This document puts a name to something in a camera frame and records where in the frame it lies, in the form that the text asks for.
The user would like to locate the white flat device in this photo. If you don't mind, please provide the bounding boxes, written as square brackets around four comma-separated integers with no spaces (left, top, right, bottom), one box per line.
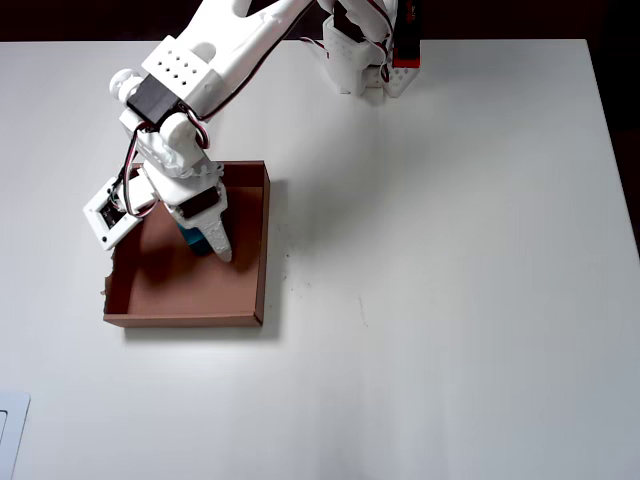
[0,391,31,480]

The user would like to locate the red white black servo wire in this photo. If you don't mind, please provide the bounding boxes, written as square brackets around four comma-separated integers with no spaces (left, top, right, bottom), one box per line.
[186,106,215,151]
[298,37,329,57]
[122,167,157,220]

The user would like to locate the brown cardboard box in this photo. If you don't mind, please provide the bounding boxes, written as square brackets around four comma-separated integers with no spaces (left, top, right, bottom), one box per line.
[102,159,272,330]

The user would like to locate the blue cube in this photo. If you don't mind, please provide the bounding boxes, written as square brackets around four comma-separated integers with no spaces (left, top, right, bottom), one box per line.
[177,223,215,258]

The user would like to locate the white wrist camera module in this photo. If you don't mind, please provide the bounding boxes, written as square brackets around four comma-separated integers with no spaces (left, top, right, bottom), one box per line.
[83,175,157,250]

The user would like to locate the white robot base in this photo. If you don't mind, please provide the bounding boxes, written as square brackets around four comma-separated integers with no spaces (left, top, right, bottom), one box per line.
[322,0,421,99]

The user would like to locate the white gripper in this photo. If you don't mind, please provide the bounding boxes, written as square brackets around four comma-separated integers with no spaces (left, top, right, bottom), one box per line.
[139,162,234,264]

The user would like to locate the red black controller board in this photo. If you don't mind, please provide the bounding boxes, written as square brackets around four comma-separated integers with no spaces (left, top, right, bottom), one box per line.
[392,0,424,69]

